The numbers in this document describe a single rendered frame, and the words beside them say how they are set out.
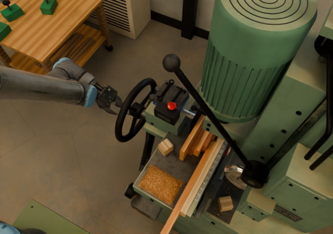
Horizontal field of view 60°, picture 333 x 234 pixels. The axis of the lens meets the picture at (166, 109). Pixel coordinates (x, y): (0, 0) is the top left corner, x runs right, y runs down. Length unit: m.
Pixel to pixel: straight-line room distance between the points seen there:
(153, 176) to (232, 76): 0.49
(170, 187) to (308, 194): 0.45
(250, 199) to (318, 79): 0.37
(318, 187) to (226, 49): 0.31
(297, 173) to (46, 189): 1.68
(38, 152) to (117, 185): 0.59
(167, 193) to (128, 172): 1.02
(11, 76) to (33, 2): 1.45
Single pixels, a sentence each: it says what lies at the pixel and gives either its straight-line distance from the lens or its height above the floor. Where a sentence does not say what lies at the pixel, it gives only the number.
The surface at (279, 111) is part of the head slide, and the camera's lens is 0.65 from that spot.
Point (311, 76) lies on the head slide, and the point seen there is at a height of 1.42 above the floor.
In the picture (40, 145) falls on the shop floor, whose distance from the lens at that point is 2.17.
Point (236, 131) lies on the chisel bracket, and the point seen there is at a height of 1.07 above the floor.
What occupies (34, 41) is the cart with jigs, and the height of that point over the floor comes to 0.53.
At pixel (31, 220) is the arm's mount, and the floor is 0.64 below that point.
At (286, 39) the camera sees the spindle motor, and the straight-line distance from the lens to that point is 0.51.
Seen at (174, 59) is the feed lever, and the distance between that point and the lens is 0.54.
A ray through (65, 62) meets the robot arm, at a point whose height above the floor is 0.87.
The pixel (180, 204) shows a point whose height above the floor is 0.94.
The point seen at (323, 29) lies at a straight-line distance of 0.52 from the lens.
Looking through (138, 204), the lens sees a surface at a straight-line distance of 1.25.
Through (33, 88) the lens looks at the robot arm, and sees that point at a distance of 0.88.
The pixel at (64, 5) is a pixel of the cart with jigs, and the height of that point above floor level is 0.53.
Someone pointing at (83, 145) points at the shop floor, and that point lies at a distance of 2.07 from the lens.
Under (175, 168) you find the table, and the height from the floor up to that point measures 0.90.
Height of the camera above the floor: 1.84
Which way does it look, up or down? 60 degrees down
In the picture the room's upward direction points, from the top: straight up
